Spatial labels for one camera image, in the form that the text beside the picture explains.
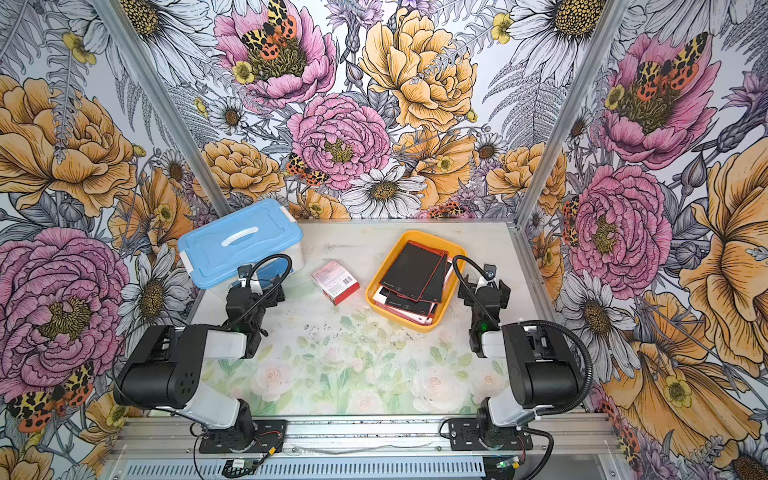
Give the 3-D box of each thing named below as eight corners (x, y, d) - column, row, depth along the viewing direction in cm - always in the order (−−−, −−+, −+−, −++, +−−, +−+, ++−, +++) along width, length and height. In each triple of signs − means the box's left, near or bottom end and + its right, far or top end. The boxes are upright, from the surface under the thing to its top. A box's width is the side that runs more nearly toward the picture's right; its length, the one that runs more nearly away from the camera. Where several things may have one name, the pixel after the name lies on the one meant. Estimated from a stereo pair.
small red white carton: (336, 306, 99) (334, 299, 96) (313, 281, 106) (311, 274, 102) (360, 288, 104) (359, 281, 101) (336, 265, 110) (335, 258, 107)
